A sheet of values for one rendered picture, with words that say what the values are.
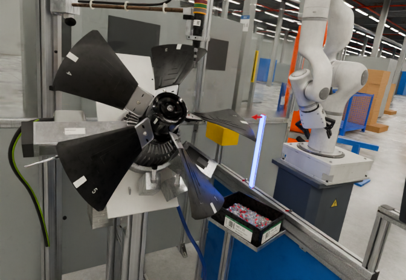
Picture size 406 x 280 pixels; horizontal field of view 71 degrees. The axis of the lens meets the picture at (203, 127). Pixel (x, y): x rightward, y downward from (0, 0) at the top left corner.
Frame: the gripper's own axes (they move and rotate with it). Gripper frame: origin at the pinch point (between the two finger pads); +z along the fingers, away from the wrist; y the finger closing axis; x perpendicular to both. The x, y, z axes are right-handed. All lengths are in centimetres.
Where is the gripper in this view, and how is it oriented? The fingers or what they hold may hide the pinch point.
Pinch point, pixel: (318, 135)
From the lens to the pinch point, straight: 136.7
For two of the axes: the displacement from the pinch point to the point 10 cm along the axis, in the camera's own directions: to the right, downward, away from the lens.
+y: -7.7, 0.5, 6.4
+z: 4.2, 7.9, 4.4
